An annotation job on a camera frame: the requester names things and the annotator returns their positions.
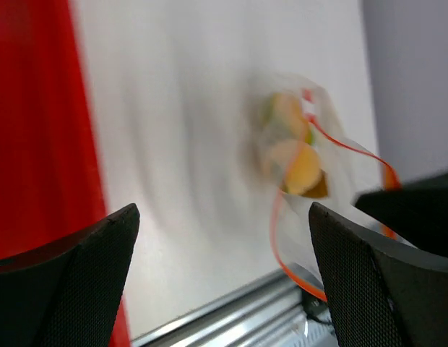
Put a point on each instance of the red plastic tray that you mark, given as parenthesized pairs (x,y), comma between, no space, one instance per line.
(50,184)

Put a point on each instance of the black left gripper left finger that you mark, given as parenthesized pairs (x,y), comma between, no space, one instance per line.
(67,292)

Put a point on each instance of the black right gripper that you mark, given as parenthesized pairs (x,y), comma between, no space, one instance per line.
(418,212)

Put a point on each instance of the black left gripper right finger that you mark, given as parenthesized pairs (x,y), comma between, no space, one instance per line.
(380,292)

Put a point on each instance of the clear zip top bag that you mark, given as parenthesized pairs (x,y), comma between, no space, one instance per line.
(350,170)

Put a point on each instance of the brown kiwi fruit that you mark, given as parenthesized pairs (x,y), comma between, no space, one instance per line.
(320,190)

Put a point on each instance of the yellow green mango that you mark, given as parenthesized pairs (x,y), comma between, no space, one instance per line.
(285,110)

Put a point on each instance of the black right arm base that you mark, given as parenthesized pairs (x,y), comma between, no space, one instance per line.
(313,308)

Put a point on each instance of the orange fruit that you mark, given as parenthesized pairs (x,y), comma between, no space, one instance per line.
(304,172)

